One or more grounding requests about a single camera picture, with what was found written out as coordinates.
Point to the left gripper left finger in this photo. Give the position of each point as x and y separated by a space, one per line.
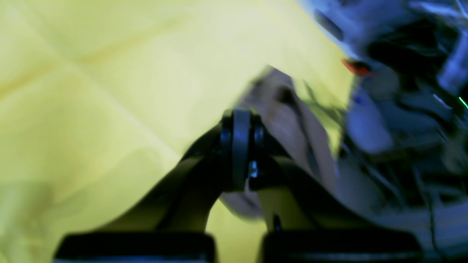
168 224

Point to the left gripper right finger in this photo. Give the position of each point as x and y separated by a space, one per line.
305 223

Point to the brown T-shirt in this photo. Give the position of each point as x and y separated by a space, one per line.
298 130

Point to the yellow table cloth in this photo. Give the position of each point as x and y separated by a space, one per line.
100 98

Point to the blue red table clamp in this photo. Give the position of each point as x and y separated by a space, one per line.
359 68

